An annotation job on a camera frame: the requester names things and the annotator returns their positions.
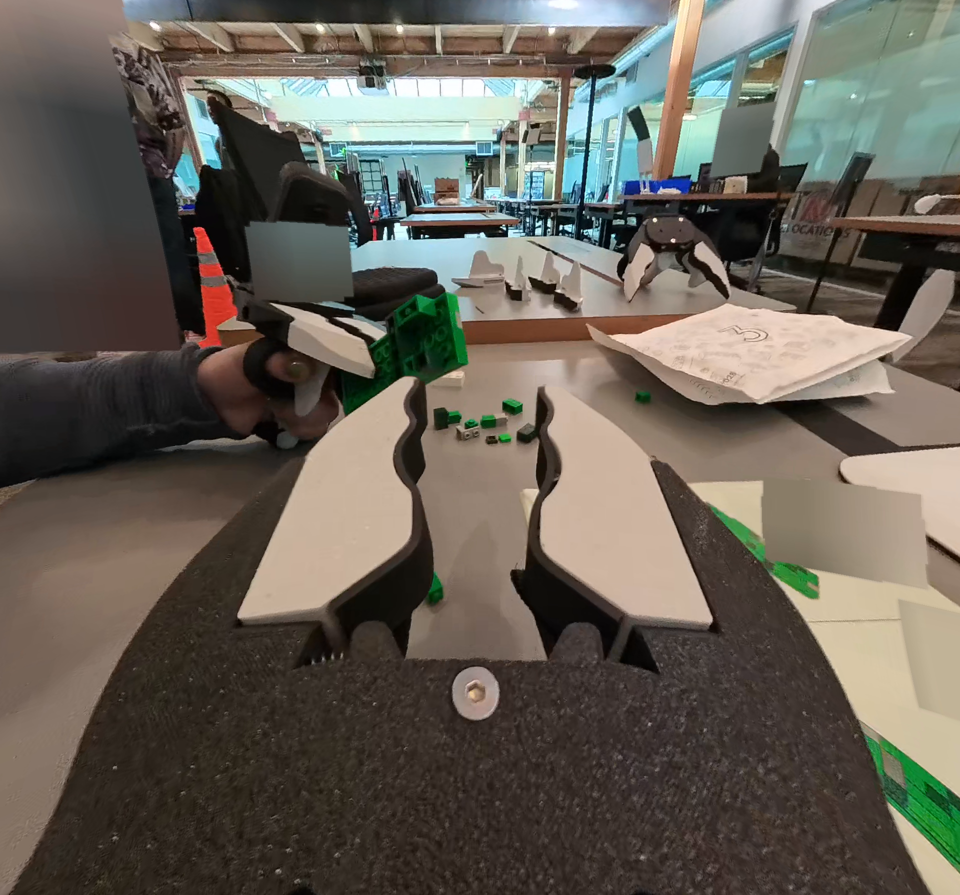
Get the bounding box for white paper sheets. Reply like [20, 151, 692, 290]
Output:
[757, 358, 898, 403]

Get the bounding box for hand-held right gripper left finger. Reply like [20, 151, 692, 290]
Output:
[237, 376, 436, 628]

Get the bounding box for wooden post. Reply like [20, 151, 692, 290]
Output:
[651, 0, 712, 180]

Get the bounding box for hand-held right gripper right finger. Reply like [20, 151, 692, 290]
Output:
[511, 385, 715, 630]

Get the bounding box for black and white spare gripper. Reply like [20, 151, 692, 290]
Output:
[616, 216, 730, 304]

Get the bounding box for black monitor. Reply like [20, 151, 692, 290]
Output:
[213, 103, 309, 221]

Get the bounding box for scattered small loose bricks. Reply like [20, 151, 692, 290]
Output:
[431, 398, 538, 448]

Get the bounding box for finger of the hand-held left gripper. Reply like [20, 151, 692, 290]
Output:
[330, 316, 388, 346]
[288, 306, 378, 379]

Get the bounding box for orange traffic cone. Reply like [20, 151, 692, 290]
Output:
[193, 226, 240, 349]

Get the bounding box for person's left forearm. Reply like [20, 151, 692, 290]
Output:
[0, 343, 225, 487]

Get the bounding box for grey desk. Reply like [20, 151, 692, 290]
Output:
[0, 340, 960, 895]

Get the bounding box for green toy brick assembly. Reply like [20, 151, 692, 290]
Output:
[337, 291, 470, 416]

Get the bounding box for light adjacent table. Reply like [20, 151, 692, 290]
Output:
[217, 235, 798, 346]

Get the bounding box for building instruction booklet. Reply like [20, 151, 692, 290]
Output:
[521, 481, 960, 895]

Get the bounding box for person's left hand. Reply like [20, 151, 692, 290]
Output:
[198, 343, 342, 446]

